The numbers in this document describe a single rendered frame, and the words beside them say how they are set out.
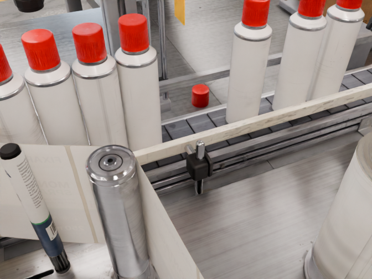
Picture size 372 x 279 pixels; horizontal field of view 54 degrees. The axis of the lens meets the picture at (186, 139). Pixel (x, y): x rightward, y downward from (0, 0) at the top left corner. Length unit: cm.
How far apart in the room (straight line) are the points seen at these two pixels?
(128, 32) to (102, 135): 14
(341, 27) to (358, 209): 33
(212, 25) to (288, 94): 46
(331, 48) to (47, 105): 41
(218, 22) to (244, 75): 51
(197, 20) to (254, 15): 55
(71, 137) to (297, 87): 34
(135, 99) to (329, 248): 28
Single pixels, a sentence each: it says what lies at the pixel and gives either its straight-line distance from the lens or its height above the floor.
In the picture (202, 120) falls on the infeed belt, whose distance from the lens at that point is 61.
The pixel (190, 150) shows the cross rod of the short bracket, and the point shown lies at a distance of 51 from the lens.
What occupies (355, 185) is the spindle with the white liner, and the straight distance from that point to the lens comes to 32.
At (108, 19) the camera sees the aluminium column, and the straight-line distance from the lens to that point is 57.
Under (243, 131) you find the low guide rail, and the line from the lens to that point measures 56.
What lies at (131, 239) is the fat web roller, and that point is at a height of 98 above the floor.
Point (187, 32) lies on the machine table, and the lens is 98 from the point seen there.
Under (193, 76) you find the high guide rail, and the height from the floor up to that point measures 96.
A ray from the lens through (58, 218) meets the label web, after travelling 39.
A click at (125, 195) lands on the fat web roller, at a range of 29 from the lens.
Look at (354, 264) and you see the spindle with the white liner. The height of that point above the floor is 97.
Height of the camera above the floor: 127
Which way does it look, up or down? 43 degrees down
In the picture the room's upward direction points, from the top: straight up
